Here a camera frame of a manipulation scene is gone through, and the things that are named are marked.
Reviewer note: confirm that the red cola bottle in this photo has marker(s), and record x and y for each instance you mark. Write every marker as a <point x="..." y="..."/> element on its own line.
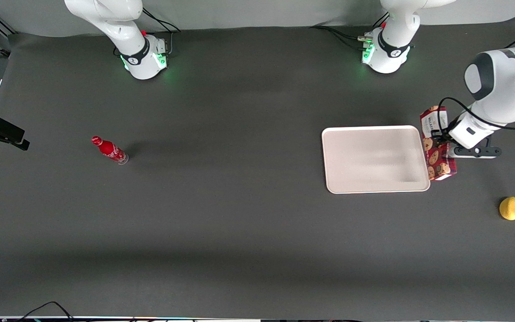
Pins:
<point x="109" y="150"/>

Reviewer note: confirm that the black clamp device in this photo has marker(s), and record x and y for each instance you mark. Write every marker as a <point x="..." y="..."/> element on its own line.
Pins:
<point x="2" y="130"/>

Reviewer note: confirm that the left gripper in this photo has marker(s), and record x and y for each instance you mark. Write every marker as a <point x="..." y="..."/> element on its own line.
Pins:
<point x="441" y="138"/>

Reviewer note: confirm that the yellow lemon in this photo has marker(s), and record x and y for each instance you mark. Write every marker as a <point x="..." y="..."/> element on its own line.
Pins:
<point x="511" y="209"/>

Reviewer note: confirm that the white plastic tray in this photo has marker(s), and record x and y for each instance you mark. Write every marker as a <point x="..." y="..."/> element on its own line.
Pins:
<point x="375" y="159"/>

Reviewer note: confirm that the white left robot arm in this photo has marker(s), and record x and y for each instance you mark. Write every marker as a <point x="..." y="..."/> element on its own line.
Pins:
<point x="508" y="85"/>

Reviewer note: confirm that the red cookie box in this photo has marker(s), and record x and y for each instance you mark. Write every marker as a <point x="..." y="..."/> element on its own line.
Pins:
<point x="438" y="163"/>

